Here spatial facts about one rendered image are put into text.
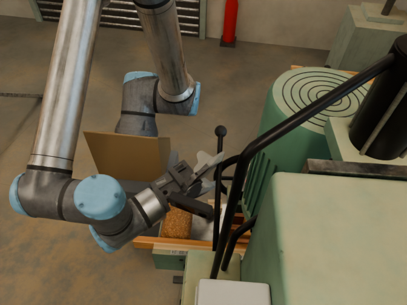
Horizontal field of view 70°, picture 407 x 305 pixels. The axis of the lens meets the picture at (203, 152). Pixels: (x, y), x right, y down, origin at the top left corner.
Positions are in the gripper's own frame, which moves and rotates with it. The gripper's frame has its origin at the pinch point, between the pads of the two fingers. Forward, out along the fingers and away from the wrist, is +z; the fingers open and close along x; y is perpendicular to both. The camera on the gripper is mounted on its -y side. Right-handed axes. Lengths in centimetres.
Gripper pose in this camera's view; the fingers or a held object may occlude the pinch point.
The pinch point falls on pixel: (224, 168)
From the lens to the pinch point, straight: 81.6
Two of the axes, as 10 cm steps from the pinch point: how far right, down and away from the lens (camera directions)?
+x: -0.2, 5.6, 8.3
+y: -5.9, -6.7, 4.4
